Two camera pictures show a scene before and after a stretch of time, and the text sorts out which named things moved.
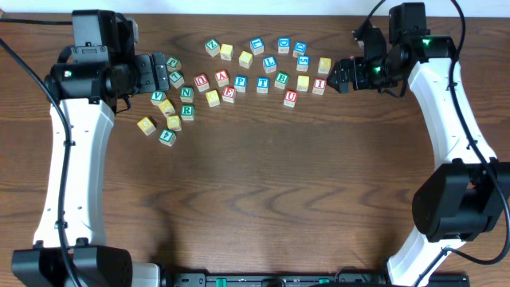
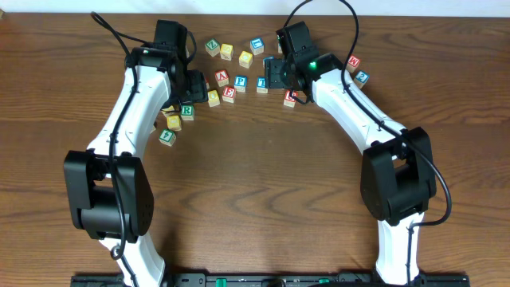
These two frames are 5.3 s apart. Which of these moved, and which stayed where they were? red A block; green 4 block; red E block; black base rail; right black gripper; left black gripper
Moved: left black gripper; right black gripper
Stayed: green 4 block; red E block; red A block; black base rail
